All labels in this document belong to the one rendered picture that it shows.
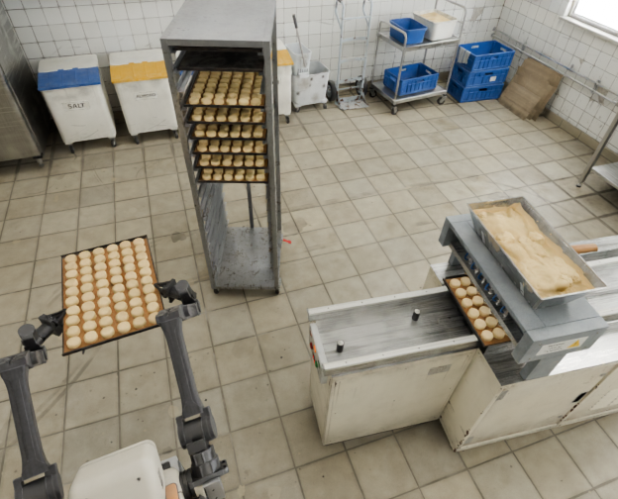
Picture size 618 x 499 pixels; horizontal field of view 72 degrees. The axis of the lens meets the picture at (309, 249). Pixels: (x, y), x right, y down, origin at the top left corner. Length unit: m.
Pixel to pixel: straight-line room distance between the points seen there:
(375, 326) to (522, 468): 1.27
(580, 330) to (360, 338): 0.87
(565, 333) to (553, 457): 1.27
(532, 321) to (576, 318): 0.18
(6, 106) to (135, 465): 3.86
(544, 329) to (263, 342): 1.79
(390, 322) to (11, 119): 3.83
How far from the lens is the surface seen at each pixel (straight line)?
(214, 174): 2.53
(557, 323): 1.89
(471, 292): 2.20
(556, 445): 3.05
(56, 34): 5.37
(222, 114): 2.36
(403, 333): 2.05
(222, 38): 2.13
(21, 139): 4.85
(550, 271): 1.88
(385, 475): 2.65
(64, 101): 4.90
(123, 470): 1.30
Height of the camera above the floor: 2.49
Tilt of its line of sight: 45 degrees down
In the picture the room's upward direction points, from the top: 2 degrees clockwise
